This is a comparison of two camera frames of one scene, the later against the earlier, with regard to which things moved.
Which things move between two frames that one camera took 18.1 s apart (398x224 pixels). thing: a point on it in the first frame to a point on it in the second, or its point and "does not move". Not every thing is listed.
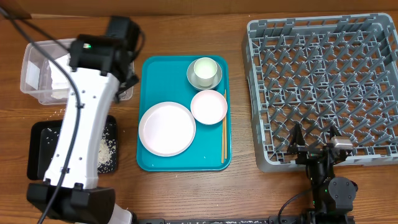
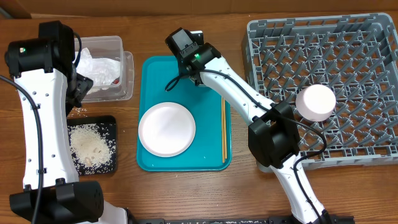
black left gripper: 133,79 to 84,84
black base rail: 266,219 does not move
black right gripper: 306,154 to 182,73
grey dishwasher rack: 323,72 does not move
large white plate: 167,129 does not move
